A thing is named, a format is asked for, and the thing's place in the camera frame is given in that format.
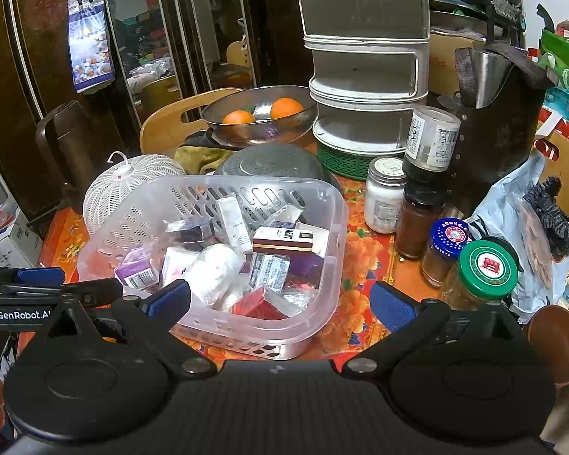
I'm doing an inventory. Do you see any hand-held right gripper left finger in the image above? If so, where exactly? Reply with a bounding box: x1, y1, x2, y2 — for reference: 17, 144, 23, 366
33, 279, 216, 380

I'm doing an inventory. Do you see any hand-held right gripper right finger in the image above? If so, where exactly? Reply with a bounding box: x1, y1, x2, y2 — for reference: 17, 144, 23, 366
344, 281, 527, 382

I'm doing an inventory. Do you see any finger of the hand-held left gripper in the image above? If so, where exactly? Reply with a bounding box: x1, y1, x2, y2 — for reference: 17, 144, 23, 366
0, 277, 124, 306
0, 267, 67, 290

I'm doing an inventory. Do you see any translucent plastic basket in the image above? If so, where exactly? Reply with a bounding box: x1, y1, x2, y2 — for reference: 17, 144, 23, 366
77, 174, 349, 360

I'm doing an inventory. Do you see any white packet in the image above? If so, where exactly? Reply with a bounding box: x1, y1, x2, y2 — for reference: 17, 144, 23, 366
160, 246, 200, 285

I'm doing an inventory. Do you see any white carton box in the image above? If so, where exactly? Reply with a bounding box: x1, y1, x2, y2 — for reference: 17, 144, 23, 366
0, 199, 43, 271

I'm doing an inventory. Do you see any purple packet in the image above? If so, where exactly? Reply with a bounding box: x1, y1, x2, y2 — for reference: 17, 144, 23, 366
115, 246, 159, 290

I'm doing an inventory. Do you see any dark clear-wrapped packet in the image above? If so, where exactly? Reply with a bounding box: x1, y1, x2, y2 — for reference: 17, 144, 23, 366
166, 218, 214, 247

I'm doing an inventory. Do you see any red box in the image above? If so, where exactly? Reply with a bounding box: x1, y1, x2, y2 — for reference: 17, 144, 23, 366
232, 289, 290, 320

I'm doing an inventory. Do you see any brown jar with black lid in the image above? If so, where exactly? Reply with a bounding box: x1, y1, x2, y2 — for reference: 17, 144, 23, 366
395, 181, 446, 260

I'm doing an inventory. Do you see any jar with blue lid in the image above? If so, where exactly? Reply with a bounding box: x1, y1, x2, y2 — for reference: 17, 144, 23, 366
421, 217, 472, 289

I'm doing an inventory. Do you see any silver foil packet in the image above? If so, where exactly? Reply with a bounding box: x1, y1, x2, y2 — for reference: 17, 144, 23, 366
266, 287, 314, 316

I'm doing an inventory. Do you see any white upright box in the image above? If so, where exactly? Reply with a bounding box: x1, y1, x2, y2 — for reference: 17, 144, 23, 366
215, 196, 254, 252

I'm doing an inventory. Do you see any jar with green lid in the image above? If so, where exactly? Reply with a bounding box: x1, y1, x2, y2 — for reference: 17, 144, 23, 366
441, 239, 520, 314

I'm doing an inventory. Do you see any foil blister pack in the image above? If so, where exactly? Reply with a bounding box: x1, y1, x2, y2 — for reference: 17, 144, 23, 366
249, 253, 290, 292

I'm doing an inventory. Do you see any white mesh food cover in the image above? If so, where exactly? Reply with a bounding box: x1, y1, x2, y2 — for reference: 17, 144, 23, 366
83, 151, 188, 238

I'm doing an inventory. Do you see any white jar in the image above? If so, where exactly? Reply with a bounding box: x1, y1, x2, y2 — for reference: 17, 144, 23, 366
364, 155, 409, 234

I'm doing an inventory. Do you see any dark brown thermos jug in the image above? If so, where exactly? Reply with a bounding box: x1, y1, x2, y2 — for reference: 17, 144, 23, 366
35, 99, 106, 216

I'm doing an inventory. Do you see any striped cigarette box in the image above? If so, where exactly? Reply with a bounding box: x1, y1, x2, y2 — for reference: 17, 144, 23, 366
252, 226, 330, 257

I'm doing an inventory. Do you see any yellow-green cloth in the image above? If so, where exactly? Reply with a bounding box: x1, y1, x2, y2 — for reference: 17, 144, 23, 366
174, 128, 238, 175

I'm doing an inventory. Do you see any pale blue plastic bag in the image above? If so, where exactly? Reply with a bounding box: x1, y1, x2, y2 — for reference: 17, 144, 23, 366
467, 152, 569, 325

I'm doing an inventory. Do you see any green plastic basket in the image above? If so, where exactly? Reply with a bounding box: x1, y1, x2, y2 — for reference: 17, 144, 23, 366
317, 142, 406, 182

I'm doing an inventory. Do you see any brown round plate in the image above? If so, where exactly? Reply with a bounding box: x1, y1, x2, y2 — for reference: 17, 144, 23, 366
526, 304, 569, 386

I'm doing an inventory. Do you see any grey metal colander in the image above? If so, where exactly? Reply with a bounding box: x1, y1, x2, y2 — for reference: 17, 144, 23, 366
213, 143, 344, 200

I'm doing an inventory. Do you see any white-labelled spice jar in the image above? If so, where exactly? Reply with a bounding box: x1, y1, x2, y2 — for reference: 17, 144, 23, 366
402, 105, 462, 183

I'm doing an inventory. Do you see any dark knit cloth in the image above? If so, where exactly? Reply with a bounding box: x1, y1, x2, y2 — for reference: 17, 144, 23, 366
522, 176, 569, 262

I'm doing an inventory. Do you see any metal mesh bowl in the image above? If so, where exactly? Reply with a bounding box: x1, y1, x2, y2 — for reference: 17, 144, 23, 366
200, 85, 319, 147

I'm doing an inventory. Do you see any orange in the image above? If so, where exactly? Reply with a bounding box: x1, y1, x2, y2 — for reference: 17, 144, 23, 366
270, 97, 304, 120
223, 110, 257, 126

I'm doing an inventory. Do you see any black bag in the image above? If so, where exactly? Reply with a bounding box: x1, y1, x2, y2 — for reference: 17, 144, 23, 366
453, 42, 558, 214

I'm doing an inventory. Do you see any dark mirrored cabinet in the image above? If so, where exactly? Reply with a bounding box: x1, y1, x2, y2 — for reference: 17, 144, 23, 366
0, 0, 314, 228

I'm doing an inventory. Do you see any blue hanging packet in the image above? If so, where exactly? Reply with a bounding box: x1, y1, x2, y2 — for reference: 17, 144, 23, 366
66, 0, 117, 94

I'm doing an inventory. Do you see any cardboard box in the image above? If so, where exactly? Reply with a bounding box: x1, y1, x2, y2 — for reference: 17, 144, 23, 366
428, 32, 487, 96

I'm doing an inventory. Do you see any grey tiered storage rack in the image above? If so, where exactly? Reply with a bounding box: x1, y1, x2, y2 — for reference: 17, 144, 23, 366
298, 0, 431, 158

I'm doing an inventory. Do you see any green shopping bag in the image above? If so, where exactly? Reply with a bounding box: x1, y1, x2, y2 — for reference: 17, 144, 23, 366
538, 21, 569, 100

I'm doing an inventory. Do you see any black dish rack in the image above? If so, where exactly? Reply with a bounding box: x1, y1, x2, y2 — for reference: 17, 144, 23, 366
427, 0, 527, 41

